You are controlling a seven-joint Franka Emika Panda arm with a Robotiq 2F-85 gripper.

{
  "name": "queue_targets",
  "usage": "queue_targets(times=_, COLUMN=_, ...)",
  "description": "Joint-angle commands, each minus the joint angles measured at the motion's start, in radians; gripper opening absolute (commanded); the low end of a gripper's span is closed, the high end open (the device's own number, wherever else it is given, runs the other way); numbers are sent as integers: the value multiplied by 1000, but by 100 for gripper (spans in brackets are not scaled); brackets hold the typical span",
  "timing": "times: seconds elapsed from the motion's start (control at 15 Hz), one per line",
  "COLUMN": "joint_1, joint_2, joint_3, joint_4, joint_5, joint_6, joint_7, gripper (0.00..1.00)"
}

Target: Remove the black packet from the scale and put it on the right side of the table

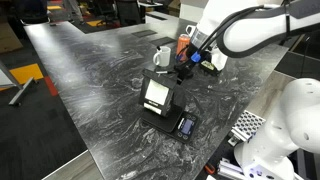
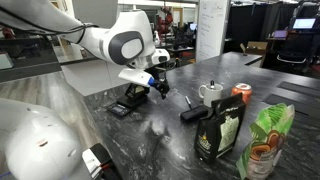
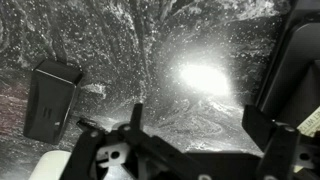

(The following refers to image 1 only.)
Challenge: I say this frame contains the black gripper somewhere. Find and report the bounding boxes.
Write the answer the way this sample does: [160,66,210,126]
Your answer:
[173,49,205,82]

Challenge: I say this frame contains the black packet with white label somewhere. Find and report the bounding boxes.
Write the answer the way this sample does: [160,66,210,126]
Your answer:
[138,68,178,118]

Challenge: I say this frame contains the black packet with yellow print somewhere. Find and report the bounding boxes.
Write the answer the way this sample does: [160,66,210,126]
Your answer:
[199,59,222,77]

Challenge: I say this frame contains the black digital kitchen scale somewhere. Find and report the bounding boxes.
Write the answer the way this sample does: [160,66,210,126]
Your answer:
[139,99,200,145]

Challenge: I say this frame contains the black marker pen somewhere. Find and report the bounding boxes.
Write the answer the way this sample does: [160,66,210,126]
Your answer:
[155,69,176,75]

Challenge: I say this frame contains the blue white wrist connector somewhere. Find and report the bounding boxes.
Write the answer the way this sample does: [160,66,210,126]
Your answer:
[190,51,203,64]

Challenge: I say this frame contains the white ceramic mug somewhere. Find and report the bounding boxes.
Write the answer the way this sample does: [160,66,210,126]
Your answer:
[152,45,172,68]

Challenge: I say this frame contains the orange drink can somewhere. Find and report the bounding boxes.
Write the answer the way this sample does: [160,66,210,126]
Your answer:
[175,33,192,63]

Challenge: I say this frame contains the black office chair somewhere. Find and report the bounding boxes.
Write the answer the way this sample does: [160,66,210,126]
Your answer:
[114,0,146,26]

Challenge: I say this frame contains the perforated metal plate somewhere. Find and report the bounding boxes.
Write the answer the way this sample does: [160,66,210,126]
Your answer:
[228,109,268,146]

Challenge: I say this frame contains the aluminium extrusion rails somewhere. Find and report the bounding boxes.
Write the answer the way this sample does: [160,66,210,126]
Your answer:
[216,159,248,180]

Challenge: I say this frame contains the grey metal stand leg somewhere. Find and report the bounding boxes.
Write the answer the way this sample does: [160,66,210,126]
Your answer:
[0,59,39,108]

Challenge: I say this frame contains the orange tool handle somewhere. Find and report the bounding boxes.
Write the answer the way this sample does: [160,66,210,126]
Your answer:
[203,163,217,176]

